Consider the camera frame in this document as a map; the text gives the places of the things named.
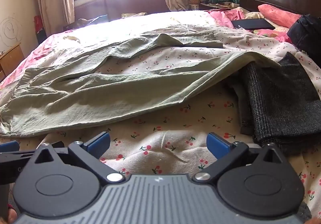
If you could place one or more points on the pink cartoon print quilt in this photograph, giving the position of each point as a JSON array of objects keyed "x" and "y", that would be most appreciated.
[{"x": 20, "y": 68}]

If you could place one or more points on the wooden cabinet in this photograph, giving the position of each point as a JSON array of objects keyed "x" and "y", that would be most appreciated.
[{"x": 11, "y": 59}]

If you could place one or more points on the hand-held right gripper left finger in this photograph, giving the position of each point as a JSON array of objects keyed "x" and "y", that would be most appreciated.
[{"x": 99, "y": 142}]

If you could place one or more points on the person's left hand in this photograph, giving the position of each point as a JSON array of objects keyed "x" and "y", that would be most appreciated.
[{"x": 12, "y": 215}]

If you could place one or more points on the dark grey plaid garment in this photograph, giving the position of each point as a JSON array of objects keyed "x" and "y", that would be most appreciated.
[{"x": 275, "y": 103}]

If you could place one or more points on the dark blue bag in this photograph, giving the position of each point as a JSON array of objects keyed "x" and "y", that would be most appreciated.
[{"x": 100, "y": 19}]

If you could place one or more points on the yellow green cloth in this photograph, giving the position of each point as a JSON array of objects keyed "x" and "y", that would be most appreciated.
[{"x": 133, "y": 14}]

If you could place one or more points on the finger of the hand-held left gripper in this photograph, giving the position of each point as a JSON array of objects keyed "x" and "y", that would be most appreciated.
[{"x": 10, "y": 146}]

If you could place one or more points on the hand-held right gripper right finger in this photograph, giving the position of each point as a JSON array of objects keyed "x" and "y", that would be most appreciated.
[{"x": 217, "y": 143}]

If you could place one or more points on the pink pillow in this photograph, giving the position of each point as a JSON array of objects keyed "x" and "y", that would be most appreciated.
[{"x": 278, "y": 14}]

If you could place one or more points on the black tablet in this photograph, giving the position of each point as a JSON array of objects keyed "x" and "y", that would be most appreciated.
[{"x": 253, "y": 24}]

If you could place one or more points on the cherry print bed sheet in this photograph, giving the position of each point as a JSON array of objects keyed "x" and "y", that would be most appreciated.
[{"x": 160, "y": 143}]

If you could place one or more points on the light green pants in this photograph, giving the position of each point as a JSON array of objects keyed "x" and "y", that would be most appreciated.
[{"x": 100, "y": 88}]

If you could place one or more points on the black garment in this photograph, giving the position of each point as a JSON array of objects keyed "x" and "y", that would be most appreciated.
[{"x": 306, "y": 33}]

